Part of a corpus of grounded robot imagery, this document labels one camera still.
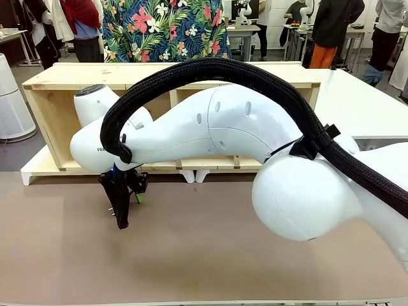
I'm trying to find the person in red vest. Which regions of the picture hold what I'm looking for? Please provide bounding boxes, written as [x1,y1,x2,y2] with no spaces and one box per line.
[59,0,105,63]

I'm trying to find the seated person dark shirt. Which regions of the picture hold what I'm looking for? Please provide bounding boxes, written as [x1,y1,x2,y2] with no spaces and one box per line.
[285,0,309,25]

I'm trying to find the black braided cable sleeve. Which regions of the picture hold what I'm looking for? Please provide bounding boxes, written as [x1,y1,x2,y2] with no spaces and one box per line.
[98,58,408,230]

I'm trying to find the long wooden shelf unit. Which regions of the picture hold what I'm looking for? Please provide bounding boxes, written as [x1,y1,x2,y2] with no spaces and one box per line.
[21,61,321,175]

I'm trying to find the person white top black trousers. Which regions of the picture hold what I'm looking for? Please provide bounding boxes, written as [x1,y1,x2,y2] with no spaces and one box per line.
[369,0,408,73]

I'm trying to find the person in floral shirt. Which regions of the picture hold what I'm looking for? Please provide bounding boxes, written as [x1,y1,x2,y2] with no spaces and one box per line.
[102,0,233,63]

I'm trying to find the grey background desk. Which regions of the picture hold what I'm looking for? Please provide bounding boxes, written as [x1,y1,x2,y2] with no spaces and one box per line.
[226,24,261,61]

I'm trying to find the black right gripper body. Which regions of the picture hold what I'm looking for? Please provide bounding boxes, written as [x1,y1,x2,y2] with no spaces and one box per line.
[126,171,150,194]

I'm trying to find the person with orange trousers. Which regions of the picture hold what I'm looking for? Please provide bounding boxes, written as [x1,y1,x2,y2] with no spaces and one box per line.
[309,0,366,69]

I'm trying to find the blue fabric bag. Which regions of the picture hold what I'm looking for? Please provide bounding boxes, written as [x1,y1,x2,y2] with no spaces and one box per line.
[362,65,385,86]

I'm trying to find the person in white coat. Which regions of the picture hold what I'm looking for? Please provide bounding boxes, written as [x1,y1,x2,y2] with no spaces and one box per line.
[22,0,64,69]

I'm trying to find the beige background side table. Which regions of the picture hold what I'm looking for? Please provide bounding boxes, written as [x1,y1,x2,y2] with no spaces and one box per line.
[0,27,33,66]

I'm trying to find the standing person black trousers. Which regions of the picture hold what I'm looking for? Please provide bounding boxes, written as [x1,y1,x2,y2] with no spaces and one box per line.
[254,0,269,61]

